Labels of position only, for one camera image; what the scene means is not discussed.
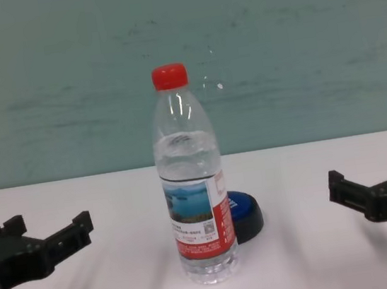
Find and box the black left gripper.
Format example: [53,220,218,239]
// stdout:
[0,205,102,289]

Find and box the blue push button black base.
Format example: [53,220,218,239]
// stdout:
[226,186,267,244]

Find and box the clear water bottle red cap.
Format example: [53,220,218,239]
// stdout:
[142,57,243,289]

